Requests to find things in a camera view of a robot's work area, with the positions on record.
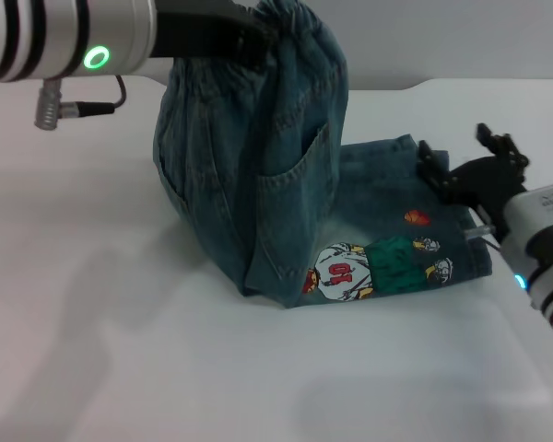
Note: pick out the small silver connector pin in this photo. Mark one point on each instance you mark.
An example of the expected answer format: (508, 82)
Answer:
(477, 231)

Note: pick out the blue denim shorts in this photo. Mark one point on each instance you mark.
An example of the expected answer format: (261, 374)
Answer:
(258, 161)

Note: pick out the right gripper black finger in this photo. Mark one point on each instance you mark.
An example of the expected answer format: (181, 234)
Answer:
(502, 145)
(438, 177)

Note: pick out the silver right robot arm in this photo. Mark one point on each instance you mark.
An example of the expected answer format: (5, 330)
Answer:
(548, 207)

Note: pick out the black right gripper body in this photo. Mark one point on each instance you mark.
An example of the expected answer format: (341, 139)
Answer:
(486, 184)

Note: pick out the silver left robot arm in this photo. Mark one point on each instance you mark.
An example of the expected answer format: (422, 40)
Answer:
(50, 37)

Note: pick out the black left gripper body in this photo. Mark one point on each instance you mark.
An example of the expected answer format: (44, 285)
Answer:
(193, 32)

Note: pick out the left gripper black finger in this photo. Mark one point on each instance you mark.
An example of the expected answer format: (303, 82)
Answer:
(257, 46)

